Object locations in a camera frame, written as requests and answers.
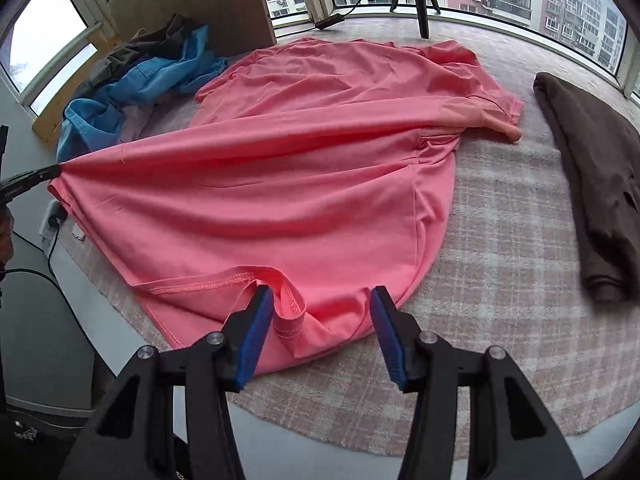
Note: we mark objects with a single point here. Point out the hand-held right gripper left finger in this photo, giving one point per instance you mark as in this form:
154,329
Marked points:
255,340

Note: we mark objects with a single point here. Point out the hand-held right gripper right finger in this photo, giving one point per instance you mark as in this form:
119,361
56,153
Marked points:
390,335

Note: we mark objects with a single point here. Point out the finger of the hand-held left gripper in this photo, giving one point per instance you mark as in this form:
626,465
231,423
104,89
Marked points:
30,179

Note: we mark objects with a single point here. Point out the pink t-shirt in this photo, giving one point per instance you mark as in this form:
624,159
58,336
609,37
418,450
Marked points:
275,185

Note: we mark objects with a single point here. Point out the white power strip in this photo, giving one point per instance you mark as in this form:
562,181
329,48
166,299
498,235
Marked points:
52,220

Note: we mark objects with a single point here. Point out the pink plaid blanket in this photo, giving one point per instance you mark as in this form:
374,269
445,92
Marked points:
500,260

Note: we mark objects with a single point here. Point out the blue garment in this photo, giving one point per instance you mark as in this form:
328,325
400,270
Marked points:
150,80

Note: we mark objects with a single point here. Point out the dark olive garment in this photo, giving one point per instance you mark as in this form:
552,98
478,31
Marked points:
145,47

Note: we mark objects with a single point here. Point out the light wooden board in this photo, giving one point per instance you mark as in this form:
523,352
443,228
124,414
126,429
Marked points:
215,0

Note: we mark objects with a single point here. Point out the brown garment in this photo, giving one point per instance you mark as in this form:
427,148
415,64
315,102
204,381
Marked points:
595,170

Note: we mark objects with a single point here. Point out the wooden side rail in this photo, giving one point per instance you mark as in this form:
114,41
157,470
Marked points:
47,127

